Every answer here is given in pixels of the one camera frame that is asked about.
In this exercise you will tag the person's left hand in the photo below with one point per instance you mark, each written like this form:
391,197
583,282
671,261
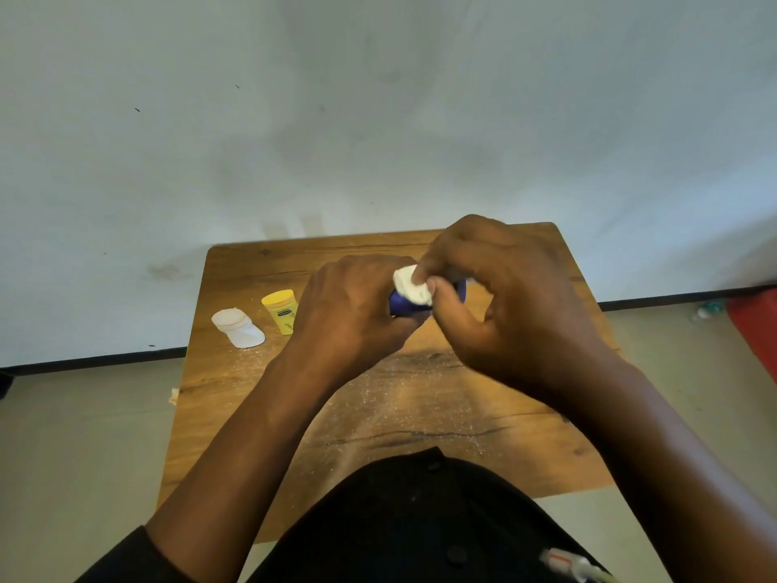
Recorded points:
346,315

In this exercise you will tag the person's right hand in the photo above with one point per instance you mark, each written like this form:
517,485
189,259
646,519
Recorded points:
528,309

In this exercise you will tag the dark blue bottle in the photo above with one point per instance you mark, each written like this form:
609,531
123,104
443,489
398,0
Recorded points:
400,306

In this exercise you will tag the yellow bottle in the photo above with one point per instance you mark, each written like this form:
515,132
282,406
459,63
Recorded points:
281,309

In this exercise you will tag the white wipe cloth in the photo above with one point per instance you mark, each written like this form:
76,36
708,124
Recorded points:
411,288

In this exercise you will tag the white bottle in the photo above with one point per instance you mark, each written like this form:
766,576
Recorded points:
238,327

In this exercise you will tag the person's right forearm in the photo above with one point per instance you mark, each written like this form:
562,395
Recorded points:
686,479

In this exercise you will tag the person's left forearm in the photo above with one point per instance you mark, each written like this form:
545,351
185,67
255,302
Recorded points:
230,467

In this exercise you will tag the person's black clothing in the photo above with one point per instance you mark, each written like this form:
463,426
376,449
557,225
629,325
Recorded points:
425,528

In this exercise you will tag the wooden table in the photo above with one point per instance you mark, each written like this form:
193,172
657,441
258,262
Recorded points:
425,406

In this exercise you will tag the green white floor litter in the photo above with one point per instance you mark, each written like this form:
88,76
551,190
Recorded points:
707,309

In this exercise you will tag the orange white paper scrap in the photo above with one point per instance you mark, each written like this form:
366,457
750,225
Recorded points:
173,395

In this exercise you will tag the red floor object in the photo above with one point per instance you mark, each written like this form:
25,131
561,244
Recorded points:
756,330

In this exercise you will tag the black floor block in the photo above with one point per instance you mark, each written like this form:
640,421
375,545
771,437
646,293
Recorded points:
5,383

